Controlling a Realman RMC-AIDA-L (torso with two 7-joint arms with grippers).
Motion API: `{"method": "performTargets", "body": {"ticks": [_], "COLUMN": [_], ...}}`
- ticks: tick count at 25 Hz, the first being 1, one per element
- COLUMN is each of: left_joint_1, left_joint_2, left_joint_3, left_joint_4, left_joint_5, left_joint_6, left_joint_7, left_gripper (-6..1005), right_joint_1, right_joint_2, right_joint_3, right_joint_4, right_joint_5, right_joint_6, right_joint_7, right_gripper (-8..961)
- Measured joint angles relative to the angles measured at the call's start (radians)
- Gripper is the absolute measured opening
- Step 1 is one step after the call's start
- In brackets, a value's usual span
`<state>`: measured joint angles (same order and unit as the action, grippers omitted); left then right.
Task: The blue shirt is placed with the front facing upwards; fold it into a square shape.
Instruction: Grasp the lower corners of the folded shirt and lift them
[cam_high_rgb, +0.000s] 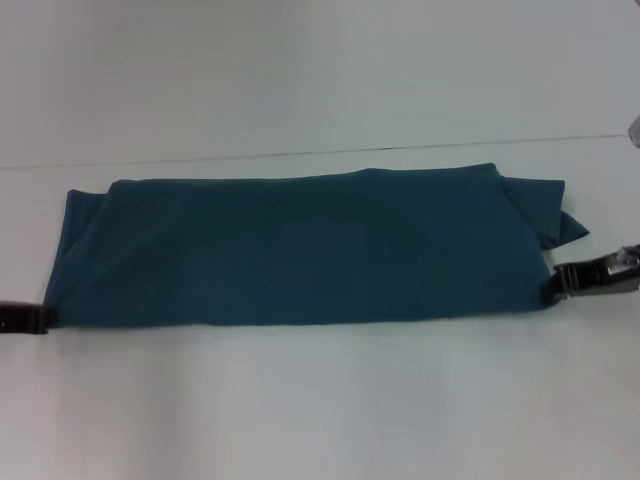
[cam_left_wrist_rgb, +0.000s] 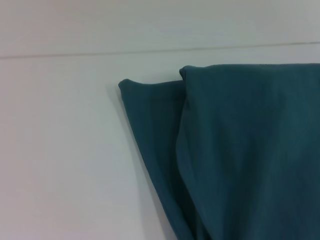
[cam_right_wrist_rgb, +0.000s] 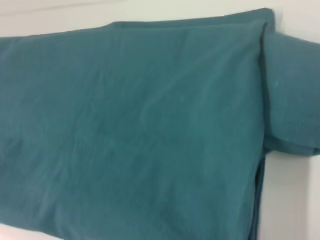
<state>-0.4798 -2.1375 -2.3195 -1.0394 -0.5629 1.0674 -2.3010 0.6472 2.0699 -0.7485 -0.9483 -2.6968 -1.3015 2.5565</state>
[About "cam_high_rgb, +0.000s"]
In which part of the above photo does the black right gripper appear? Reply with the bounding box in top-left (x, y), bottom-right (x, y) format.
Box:
top-left (544, 243), bottom-right (640, 302)

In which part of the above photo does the teal FREE print t-shirt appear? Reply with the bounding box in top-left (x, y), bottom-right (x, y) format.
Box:
top-left (43, 162), bottom-right (592, 331)

